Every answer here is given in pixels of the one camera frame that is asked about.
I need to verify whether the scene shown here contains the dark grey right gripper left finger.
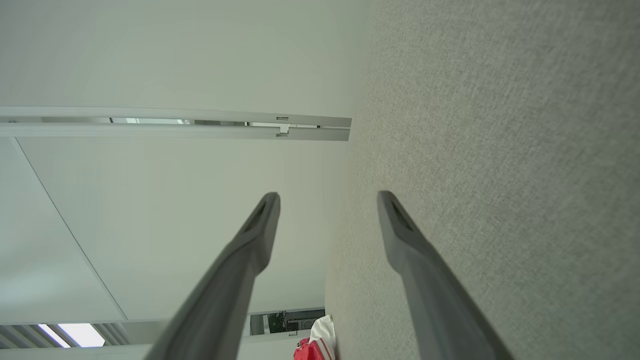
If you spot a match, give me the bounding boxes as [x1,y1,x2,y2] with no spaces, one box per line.
[144,191,281,360]

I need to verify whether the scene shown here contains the bright light panel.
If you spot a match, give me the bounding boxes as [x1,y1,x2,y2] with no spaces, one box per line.
[37,323,106,348]

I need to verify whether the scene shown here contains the dark glass window opening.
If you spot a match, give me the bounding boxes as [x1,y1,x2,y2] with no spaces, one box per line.
[250,309,326,336]

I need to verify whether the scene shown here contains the grey partition wall post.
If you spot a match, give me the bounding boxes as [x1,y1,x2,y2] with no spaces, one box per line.
[0,106,352,141]

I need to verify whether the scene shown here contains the red white basketball shorts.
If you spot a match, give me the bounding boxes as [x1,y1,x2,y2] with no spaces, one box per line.
[293,315,337,360]

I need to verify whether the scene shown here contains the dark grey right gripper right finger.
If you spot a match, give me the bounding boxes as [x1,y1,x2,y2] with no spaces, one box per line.
[376,190,516,360]

